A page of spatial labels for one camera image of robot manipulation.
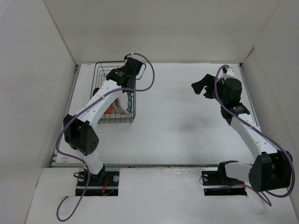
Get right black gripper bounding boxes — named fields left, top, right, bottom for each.
left=191, top=74, right=228, bottom=105

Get white plate green rim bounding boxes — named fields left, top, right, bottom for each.
left=118, top=92, right=133, bottom=114

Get white plate red characters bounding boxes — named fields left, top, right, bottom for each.
left=114, top=98, right=125, bottom=114

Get orange plate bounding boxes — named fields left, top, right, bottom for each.
left=105, top=104, right=117, bottom=114

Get black plate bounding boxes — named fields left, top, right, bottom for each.
left=93, top=88, right=99, bottom=96

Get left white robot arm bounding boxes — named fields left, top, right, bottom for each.
left=64, top=58, right=142, bottom=185

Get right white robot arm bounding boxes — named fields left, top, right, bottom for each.
left=191, top=74, right=295, bottom=196

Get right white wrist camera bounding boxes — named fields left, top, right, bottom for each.
left=222, top=67, right=235, bottom=77

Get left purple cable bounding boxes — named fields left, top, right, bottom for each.
left=56, top=53, right=156, bottom=221

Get purple cable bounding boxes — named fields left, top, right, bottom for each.
left=214, top=64, right=294, bottom=207
left=56, top=53, right=156, bottom=221

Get grey wire dish rack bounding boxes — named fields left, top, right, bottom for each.
left=90, top=61, right=136, bottom=125

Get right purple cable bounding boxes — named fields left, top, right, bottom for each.
left=214, top=64, right=294, bottom=207

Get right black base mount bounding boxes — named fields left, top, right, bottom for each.
left=200, top=169, right=247, bottom=196

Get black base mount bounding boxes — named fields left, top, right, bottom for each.
left=200, top=169, right=247, bottom=196
left=73, top=169, right=120, bottom=196

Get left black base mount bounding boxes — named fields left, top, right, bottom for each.
left=73, top=169, right=120, bottom=196

